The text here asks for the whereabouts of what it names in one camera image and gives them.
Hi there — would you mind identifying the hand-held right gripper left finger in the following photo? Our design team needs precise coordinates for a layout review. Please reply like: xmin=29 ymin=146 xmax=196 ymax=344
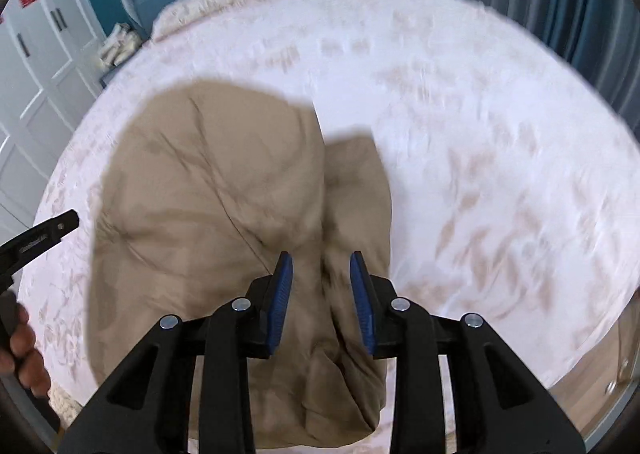
xmin=59 ymin=251 xmax=294 ymax=454

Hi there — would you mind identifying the person's left hand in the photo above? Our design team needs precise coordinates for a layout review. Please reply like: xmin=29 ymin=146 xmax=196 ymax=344
xmin=0 ymin=320 xmax=52 ymax=399

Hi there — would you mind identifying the white panelled wardrobe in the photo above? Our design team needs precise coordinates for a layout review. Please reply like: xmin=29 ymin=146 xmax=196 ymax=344
xmin=0 ymin=0 xmax=108 ymax=235

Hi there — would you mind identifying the pale clutter on nightstand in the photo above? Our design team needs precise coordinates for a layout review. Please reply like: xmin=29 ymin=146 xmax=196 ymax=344
xmin=96 ymin=23 xmax=137 ymax=69

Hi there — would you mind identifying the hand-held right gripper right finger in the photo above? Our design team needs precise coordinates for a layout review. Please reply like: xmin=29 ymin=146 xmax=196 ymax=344
xmin=349 ymin=250 xmax=585 ymax=454

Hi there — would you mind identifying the khaki padded jacket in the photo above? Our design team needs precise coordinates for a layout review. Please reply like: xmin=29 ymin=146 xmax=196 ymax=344
xmin=86 ymin=78 xmax=394 ymax=449

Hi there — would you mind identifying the bed with white patterned blanket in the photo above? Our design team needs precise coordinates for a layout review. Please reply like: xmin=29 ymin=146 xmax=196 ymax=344
xmin=17 ymin=0 xmax=640 ymax=454

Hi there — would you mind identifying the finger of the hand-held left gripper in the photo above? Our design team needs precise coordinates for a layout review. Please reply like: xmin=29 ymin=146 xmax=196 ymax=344
xmin=0 ymin=209 xmax=80 ymax=267

